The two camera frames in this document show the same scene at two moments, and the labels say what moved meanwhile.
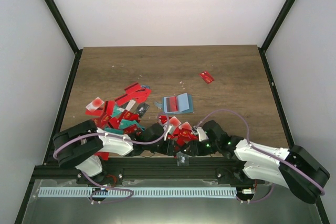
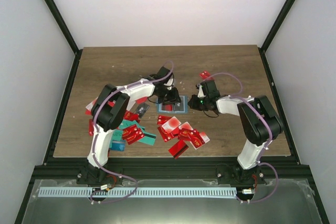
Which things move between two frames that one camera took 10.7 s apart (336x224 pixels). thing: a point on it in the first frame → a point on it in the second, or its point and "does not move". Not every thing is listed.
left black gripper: x=170 y=148 → x=173 y=97
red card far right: x=208 y=77 does not move
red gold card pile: x=132 y=129 does not move
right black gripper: x=195 y=150 → x=193 y=105
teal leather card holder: x=182 y=103 does not move
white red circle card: x=175 y=121 does not move
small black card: x=182 y=159 → x=178 y=106
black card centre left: x=142 y=108 does not move
